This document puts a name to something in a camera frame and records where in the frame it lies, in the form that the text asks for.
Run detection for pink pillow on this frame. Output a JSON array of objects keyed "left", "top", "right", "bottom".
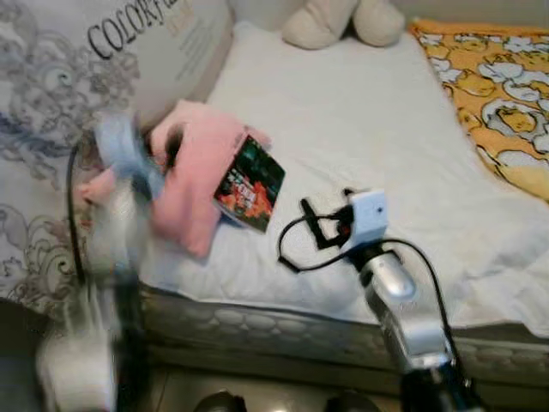
[{"left": 81, "top": 100, "right": 272, "bottom": 259}]

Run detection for dark green red book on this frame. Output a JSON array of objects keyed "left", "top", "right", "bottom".
[{"left": 213, "top": 136, "right": 287, "bottom": 233}]

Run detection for yellow cartoon egg blanket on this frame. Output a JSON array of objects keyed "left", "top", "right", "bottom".
[{"left": 407, "top": 19, "right": 549, "bottom": 203}]

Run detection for white quilted mattress pad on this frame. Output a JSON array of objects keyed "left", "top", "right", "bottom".
[{"left": 137, "top": 21, "right": 549, "bottom": 337}]

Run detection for grey quilted mattress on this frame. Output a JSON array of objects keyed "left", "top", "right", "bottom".
[{"left": 142, "top": 288, "right": 549, "bottom": 389}]

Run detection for grey ornament print duvet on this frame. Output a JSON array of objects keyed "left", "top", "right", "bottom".
[{"left": 0, "top": 0, "right": 234, "bottom": 320}]

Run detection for dark right robot foot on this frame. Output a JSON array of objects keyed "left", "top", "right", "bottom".
[{"left": 326, "top": 391, "right": 383, "bottom": 412}]

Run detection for beige plush toy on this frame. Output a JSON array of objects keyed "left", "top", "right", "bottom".
[{"left": 281, "top": 0, "right": 406, "bottom": 50}]

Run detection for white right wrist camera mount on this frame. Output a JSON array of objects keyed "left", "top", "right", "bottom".
[{"left": 347, "top": 189, "right": 389, "bottom": 251}]

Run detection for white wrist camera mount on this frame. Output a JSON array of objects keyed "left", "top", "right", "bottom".
[
  {"left": 93, "top": 112, "right": 166, "bottom": 203},
  {"left": 347, "top": 189, "right": 389, "bottom": 251}
]

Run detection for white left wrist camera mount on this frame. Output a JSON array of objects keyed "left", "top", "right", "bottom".
[{"left": 93, "top": 112, "right": 166, "bottom": 203}]

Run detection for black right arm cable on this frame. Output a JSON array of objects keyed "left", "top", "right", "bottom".
[{"left": 276, "top": 193, "right": 457, "bottom": 346}]

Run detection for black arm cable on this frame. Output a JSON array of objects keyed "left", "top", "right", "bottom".
[
  {"left": 276, "top": 193, "right": 457, "bottom": 346},
  {"left": 65, "top": 142, "right": 91, "bottom": 284}
]

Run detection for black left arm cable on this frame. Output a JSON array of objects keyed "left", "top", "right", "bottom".
[{"left": 65, "top": 142, "right": 91, "bottom": 284}]

